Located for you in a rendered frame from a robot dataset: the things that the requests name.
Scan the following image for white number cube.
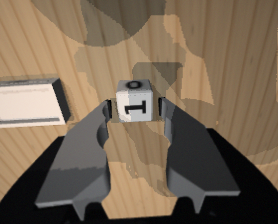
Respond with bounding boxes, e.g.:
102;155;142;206
116;79;153;122

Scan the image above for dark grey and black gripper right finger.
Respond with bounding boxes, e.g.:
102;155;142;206
158;97;278;224

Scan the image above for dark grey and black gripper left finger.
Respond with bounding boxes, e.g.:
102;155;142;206
0;99;112;224

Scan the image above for white rectangular tray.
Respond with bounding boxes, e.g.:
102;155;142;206
0;78;71;128

